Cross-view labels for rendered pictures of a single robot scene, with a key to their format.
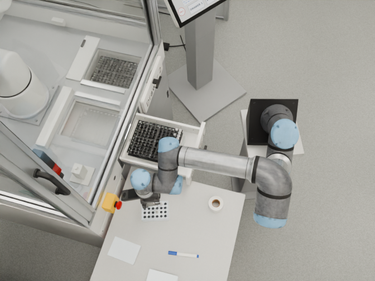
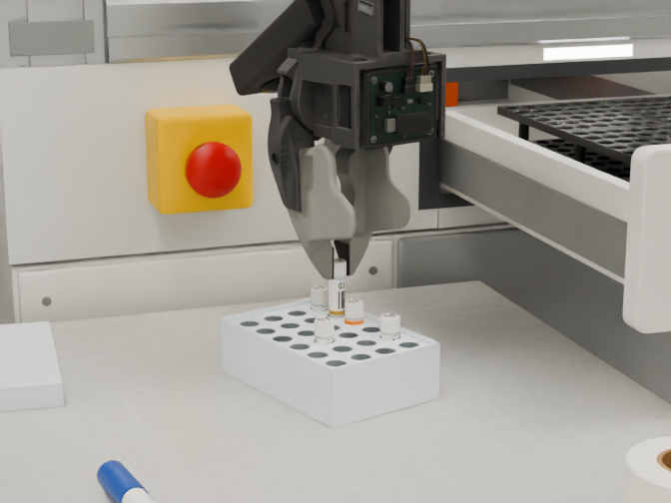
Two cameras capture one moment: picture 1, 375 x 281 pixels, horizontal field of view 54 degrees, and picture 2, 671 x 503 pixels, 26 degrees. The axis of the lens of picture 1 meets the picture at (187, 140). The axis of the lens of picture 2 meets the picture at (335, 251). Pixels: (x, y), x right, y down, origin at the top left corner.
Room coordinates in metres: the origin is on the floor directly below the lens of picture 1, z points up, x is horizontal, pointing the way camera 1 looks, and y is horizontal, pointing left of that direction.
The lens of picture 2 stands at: (-0.12, -0.52, 1.09)
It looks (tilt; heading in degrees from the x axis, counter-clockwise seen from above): 15 degrees down; 51
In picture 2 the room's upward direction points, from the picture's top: straight up
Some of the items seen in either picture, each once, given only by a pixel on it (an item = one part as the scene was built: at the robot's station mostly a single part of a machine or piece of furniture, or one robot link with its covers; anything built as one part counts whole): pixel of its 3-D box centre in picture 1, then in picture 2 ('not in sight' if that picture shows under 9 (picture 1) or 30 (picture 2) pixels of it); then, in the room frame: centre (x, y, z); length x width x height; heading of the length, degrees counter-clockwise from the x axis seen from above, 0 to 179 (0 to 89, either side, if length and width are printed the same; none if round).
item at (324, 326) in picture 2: not in sight; (324, 353); (0.41, 0.17, 0.79); 0.01 x 0.01 x 0.05
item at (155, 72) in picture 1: (152, 83); not in sight; (1.06, 0.16, 0.87); 0.29 x 0.02 x 0.11; 160
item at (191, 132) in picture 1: (154, 143); (661, 170); (0.73, 0.16, 0.86); 0.40 x 0.26 x 0.06; 70
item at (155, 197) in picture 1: (148, 193); (358, 48); (0.45, 0.18, 0.97); 0.09 x 0.08 x 0.12; 88
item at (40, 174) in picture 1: (54, 184); not in sight; (0.36, 0.40, 1.45); 0.05 x 0.03 x 0.19; 70
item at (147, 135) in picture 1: (155, 143); (668, 166); (0.73, 0.15, 0.87); 0.22 x 0.18 x 0.06; 70
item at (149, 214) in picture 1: (155, 211); (328, 357); (0.42, 0.17, 0.78); 0.12 x 0.08 x 0.04; 88
